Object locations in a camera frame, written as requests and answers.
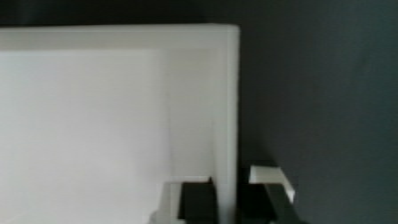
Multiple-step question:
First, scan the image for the white drawer cabinet frame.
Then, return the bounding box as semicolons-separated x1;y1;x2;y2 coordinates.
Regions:
0;24;240;224

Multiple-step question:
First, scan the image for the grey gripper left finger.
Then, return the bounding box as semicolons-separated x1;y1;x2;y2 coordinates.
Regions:
178;179;219;224

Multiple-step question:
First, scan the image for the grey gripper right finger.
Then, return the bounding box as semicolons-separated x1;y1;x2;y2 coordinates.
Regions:
237;165;306;224

